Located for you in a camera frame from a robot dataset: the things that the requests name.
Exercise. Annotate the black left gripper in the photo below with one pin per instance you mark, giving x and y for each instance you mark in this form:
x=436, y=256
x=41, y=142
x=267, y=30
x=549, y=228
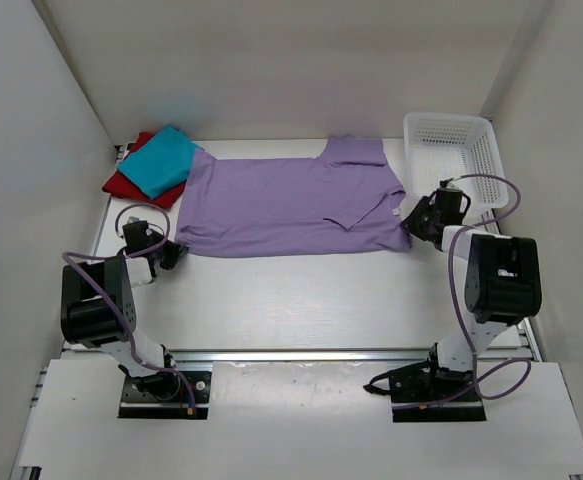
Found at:
x=175, y=251

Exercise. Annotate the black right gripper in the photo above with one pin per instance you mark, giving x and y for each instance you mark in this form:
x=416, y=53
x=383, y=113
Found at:
x=412, y=225

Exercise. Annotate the purple t shirt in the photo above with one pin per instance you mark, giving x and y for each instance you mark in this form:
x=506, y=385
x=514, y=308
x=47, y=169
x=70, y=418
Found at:
x=345, y=200

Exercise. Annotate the teal t shirt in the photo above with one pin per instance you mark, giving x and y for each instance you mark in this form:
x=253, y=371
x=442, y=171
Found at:
x=162, y=163

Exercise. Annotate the red t shirt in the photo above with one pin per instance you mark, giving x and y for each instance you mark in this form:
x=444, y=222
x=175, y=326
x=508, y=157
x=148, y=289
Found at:
x=119, y=186

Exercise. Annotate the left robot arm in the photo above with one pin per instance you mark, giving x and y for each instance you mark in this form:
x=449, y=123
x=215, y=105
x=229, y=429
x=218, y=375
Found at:
x=98, y=310

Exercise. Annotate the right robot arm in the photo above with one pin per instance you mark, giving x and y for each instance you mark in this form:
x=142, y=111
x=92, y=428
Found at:
x=494, y=282

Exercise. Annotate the white plastic basket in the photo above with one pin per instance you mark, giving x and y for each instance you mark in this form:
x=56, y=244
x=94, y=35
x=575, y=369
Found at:
x=439, y=146

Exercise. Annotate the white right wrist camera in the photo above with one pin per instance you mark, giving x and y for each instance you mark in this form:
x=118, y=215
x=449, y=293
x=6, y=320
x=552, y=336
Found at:
x=448, y=185

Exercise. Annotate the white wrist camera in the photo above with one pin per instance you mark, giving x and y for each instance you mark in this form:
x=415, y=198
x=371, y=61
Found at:
x=135, y=227
x=448, y=185

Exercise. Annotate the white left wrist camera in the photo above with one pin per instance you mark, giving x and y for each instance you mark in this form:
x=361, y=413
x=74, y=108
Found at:
x=135, y=227

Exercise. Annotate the aluminium table edge rail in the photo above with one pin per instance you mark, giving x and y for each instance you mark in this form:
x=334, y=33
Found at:
x=301, y=355

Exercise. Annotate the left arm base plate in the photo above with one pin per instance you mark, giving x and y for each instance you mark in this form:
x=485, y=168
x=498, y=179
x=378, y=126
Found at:
x=164, y=399

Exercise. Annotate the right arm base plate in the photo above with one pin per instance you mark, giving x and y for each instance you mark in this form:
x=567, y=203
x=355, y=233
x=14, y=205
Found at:
x=424, y=393

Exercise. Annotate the right side aluminium rail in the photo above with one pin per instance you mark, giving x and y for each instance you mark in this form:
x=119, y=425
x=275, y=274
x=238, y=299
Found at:
x=522, y=338

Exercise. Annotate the left side aluminium rail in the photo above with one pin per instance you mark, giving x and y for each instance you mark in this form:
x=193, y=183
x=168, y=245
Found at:
x=56, y=205

